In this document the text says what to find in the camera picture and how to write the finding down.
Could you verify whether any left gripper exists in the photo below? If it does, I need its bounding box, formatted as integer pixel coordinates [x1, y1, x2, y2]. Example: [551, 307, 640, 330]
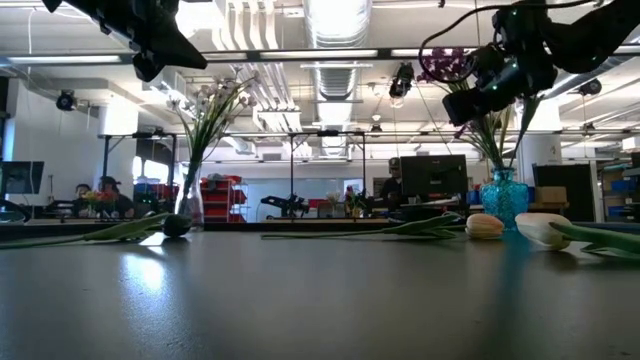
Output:
[74, 0, 208, 84]

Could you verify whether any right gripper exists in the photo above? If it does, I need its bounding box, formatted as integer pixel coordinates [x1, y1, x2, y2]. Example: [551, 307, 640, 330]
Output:
[442, 42, 556, 126]

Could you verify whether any blue glass vase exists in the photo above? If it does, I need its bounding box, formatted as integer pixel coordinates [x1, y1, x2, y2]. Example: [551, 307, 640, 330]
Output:
[480, 167, 530, 231]

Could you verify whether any long green leafy stem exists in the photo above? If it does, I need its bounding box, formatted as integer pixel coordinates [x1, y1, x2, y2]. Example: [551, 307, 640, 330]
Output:
[259, 212, 505, 241]

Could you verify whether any clear glass vase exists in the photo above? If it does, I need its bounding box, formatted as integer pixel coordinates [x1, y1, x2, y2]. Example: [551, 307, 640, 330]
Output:
[177, 162, 206, 230]

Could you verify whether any black computer monitor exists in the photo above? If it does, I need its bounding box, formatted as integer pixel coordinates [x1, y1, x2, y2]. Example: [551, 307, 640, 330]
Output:
[399, 154, 469, 197]

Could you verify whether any white pillar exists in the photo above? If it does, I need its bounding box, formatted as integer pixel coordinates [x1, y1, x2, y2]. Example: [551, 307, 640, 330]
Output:
[516, 102, 562, 187]

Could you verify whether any black overhead light bar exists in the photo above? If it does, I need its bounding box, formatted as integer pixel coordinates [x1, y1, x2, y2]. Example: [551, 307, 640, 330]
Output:
[0, 45, 640, 65]

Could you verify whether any cardboard box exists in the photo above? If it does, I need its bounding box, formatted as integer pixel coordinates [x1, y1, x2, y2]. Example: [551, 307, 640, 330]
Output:
[534, 186, 569, 205]

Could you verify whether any black cabinet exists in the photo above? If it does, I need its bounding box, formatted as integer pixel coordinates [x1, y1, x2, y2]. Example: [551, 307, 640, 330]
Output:
[532, 163, 594, 221]

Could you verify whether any red bin shelving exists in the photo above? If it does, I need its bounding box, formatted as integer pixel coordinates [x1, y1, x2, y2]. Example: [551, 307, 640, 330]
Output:
[199, 174, 249, 224]

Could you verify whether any blue bin shelf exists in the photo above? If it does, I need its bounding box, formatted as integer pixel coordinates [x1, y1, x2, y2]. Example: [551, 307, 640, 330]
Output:
[602, 164, 640, 221]

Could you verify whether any small dark monitor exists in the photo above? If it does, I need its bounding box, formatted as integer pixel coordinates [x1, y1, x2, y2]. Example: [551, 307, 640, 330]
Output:
[0, 160, 45, 196]

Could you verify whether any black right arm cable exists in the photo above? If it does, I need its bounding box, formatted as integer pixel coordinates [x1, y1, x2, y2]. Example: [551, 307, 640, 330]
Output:
[418, 2, 596, 84]

